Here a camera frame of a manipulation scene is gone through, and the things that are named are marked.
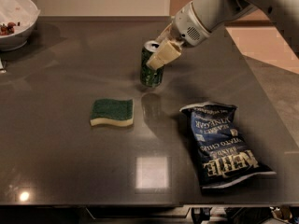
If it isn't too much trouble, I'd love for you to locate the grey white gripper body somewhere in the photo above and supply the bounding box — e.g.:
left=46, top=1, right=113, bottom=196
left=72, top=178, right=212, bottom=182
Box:
left=173, top=2, right=211, bottom=47

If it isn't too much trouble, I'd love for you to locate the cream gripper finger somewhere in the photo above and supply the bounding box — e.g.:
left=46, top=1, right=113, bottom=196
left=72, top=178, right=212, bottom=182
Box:
left=147, top=39, right=182, bottom=70
left=155, top=23, right=172, bottom=44

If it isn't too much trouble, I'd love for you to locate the green soda can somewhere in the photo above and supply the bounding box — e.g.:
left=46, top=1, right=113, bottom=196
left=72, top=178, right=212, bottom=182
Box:
left=140, top=40, right=164, bottom=88

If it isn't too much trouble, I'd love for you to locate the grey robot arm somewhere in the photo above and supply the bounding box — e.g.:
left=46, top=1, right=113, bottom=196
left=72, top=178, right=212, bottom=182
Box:
left=147, top=0, right=299, bottom=70

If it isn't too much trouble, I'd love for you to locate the green and yellow sponge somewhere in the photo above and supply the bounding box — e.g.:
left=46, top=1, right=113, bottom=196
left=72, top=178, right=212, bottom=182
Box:
left=90, top=99, right=134, bottom=127

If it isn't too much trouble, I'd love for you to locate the blue kettle chips bag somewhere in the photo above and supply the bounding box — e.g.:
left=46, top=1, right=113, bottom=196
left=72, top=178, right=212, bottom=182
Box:
left=180, top=102, right=275, bottom=189

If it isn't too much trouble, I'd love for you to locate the white bowl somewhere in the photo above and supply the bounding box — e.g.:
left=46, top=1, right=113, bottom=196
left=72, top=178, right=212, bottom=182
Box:
left=0, top=0, right=40, bottom=51

